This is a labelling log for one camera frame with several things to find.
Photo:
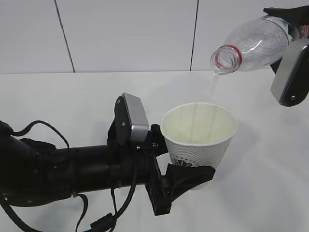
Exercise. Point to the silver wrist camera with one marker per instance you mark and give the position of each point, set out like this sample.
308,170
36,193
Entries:
130,119
291,82

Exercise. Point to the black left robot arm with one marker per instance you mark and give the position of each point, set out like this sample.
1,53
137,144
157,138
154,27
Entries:
35,173

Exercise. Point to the clear water bottle red label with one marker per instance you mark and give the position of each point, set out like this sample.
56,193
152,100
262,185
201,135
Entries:
256,44

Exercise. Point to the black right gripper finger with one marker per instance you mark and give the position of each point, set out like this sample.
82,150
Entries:
298,16
274,66

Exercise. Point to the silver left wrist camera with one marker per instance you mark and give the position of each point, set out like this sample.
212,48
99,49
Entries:
130,119

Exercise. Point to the white paper cup green logo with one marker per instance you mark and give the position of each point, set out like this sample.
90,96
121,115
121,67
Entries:
198,133

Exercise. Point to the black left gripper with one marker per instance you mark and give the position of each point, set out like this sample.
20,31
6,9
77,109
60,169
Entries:
135,164

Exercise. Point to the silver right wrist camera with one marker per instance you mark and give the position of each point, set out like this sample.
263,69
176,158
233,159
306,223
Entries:
291,82

